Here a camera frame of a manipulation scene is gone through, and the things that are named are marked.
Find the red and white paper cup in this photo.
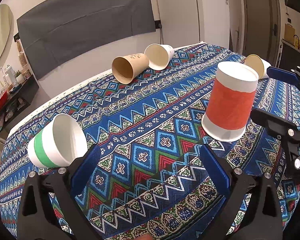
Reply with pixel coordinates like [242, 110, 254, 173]
[202, 61, 258, 142]

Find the green striped white paper cup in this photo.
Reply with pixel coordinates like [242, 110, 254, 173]
[27, 114, 88, 168]

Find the white cup yellow inside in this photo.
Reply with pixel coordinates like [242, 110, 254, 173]
[244, 54, 271, 79]

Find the white cup with pink hearts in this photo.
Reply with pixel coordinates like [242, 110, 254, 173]
[144, 43, 174, 70]

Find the brown kraft paper cup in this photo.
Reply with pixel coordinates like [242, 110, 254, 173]
[111, 53, 149, 84]

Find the grey door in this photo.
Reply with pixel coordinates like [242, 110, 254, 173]
[243, 0, 281, 66]

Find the blue patterned tablecloth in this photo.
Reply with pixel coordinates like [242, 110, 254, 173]
[0, 43, 300, 239]

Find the white refrigerator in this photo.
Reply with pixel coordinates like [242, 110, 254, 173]
[157, 0, 230, 48]

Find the small potted plant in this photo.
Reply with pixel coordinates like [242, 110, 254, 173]
[15, 70, 25, 84]

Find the white kettle bottle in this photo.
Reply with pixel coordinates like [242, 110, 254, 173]
[6, 64, 17, 85]

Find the black wall shelf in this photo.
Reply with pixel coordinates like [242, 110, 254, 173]
[0, 75, 39, 128]

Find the grey covered wall television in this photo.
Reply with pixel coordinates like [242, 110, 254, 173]
[17, 0, 155, 79]

